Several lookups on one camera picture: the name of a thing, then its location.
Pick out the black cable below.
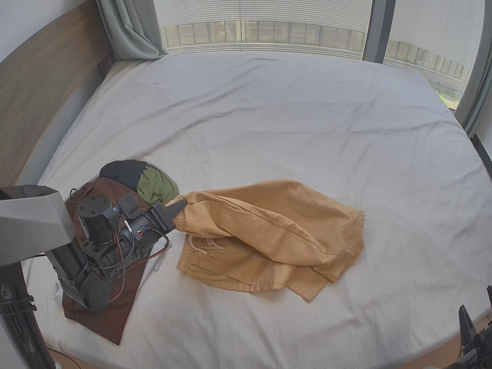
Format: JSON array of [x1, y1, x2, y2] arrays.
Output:
[[48, 349, 82, 369]]

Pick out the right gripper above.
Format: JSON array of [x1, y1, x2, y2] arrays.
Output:
[[459, 285, 492, 369]]

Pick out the grey-green curtain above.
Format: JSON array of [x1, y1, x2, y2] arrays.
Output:
[[91, 0, 169, 60]]

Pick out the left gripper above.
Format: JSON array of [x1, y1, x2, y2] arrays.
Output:
[[122, 203, 176, 251]]

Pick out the bed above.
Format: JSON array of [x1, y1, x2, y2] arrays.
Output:
[[0, 0, 489, 369]]

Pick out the green garment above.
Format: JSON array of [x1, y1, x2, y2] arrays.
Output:
[[136, 163, 180, 207]]

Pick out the black garment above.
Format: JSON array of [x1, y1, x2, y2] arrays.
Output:
[[99, 159, 148, 191]]

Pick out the tan shorts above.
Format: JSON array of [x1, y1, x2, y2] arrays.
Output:
[[174, 180, 365, 303]]

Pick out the pale blue garment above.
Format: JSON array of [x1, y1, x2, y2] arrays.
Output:
[[53, 241, 173, 304]]

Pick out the brown garment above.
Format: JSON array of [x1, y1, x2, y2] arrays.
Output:
[[58, 178, 156, 346]]

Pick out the window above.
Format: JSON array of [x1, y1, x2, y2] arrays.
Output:
[[148, 0, 492, 139]]

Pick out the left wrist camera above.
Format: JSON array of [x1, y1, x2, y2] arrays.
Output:
[[116, 193, 141, 219]]

